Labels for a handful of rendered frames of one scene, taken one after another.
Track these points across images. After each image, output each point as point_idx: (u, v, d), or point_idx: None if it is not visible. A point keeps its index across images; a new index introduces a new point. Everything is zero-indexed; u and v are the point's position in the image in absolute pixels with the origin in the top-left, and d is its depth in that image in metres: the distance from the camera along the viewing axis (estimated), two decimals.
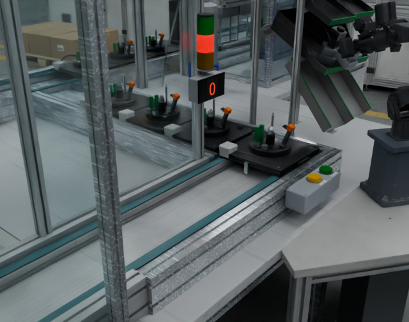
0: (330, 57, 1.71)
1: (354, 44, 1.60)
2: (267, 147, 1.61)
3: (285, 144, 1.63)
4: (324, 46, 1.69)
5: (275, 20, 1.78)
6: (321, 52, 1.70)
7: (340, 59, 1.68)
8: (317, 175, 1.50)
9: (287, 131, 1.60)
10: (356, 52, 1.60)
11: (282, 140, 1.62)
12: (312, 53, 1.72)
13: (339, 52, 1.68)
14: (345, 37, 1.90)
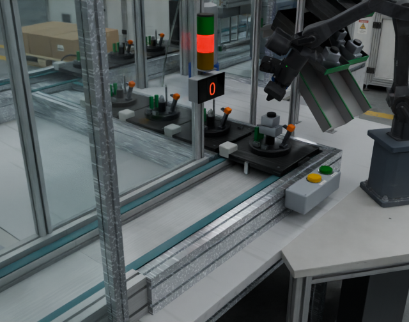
0: (333, 62, 1.69)
1: (278, 81, 1.55)
2: (267, 147, 1.61)
3: (285, 144, 1.63)
4: (328, 52, 1.67)
5: (275, 20, 1.78)
6: (325, 57, 1.68)
7: (265, 131, 1.64)
8: (317, 175, 1.50)
9: (287, 131, 1.60)
10: (285, 85, 1.54)
11: (282, 140, 1.62)
12: (316, 59, 1.70)
13: (268, 100, 1.61)
14: (345, 37, 1.90)
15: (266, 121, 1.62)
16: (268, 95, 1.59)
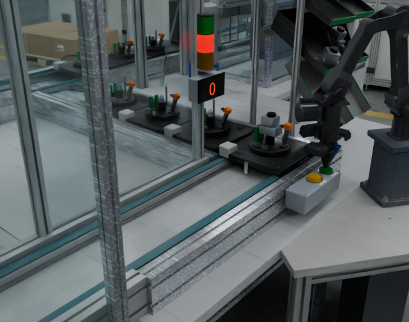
0: (333, 62, 1.69)
1: None
2: (267, 147, 1.61)
3: (285, 144, 1.63)
4: (328, 52, 1.67)
5: (275, 20, 1.78)
6: (325, 57, 1.68)
7: (265, 131, 1.64)
8: (317, 175, 1.50)
9: (284, 130, 1.60)
10: (331, 144, 1.48)
11: (282, 140, 1.62)
12: (316, 59, 1.70)
13: (326, 167, 1.53)
14: (345, 37, 1.90)
15: (266, 121, 1.62)
16: (323, 161, 1.53)
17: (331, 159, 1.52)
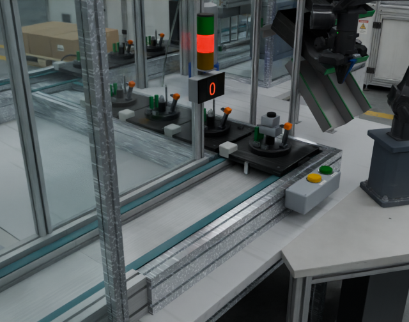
0: None
1: None
2: (267, 147, 1.61)
3: (285, 144, 1.63)
4: (328, 52, 1.67)
5: (275, 20, 1.78)
6: None
7: (265, 131, 1.64)
8: (317, 175, 1.50)
9: (284, 130, 1.60)
10: (347, 55, 1.43)
11: (282, 140, 1.62)
12: (316, 59, 1.70)
13: (340, 82, 1.48)
14: None
15: (266, 121, 1.62)
16: (337, 76, 1.47)
17: (347, 73, 1.47)
